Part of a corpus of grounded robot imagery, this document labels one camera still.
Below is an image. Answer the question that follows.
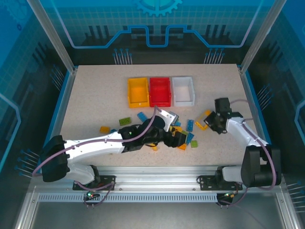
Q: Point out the aluminium table side rail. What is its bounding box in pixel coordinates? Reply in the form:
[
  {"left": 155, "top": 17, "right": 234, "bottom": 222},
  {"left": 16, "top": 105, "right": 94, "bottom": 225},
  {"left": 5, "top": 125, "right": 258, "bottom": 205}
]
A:
[
  {"left": 239, "top": 69, "right": 283, "bottom": 174},
  {"left": 40, "top": 69, "right": 78, "bottom": 174}
]

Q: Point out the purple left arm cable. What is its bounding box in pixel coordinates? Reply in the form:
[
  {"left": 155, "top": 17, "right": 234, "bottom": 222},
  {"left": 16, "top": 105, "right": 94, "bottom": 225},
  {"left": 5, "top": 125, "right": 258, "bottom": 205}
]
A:
[{"left": 31, "top": 106, "right": 165, "bottom": 208}]

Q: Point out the aluminium frame post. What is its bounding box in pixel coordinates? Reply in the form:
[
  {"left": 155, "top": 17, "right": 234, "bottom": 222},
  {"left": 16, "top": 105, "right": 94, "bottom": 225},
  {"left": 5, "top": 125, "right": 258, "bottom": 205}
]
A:
[
  {"left": 239, "top": 0, "right": 286, "bottom": 72},
  {"left": 26, "top": 0, "right": 78, "bottom": 72}
]

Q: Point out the red plastic bin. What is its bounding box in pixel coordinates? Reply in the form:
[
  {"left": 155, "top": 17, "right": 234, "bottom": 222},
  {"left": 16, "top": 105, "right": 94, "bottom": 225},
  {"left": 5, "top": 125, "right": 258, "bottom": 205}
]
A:
[{"left": 149, "top": 76, "right": 173, "bottom": 108}]

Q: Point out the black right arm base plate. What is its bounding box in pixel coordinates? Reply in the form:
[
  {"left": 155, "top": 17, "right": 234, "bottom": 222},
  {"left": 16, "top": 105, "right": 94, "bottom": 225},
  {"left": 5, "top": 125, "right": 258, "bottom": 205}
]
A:
[{"left": 199, "top": 175, "right": 243, "bottom": 191}]

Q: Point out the slotted grey cable duct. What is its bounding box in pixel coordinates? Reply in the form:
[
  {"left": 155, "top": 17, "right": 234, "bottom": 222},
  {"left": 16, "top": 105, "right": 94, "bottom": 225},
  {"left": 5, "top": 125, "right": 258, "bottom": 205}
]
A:
[{"left": 38, "top": 193, "right": 219, "bottom": 203}]

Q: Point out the yellow plastic bin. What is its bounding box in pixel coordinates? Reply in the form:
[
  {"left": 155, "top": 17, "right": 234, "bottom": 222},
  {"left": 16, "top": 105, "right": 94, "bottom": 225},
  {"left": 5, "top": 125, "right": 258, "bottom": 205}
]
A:
[{"left": 127, "top": 77, "right": 150, "bottom": 109}]

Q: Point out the aluminium mounting rail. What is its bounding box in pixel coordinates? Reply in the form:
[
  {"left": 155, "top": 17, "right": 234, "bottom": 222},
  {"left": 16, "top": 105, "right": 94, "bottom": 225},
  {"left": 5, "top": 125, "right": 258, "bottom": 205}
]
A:
[{"left": 30, "top": 166, "right": 286, "bottom": 191}]

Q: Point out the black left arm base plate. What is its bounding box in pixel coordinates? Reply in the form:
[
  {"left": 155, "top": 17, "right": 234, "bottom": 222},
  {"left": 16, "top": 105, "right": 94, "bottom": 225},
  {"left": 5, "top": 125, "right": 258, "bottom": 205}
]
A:
[{"left": 72, "top": 175, "right": 117, "bottom": 191}]

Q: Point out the white plastic bin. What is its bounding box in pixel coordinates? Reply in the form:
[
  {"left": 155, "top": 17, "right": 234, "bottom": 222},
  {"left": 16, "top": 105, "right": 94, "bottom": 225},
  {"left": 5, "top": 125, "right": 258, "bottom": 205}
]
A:
[{"left": 171, "top": 76, "right": 196, "bottom": 107}]

